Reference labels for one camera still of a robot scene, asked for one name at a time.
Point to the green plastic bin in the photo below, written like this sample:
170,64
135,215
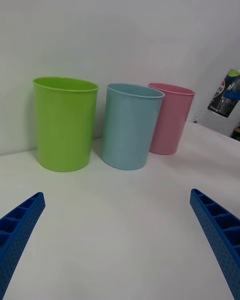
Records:
63,127

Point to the pink plastic bin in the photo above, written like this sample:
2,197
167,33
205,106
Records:
175,122

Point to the pale blue plastic bin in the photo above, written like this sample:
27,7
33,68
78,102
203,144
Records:
127,130

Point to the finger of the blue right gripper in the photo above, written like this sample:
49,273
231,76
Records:
232,95

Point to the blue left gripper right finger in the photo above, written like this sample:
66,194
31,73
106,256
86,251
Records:
220,232

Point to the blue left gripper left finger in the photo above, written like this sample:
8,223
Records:
17,237

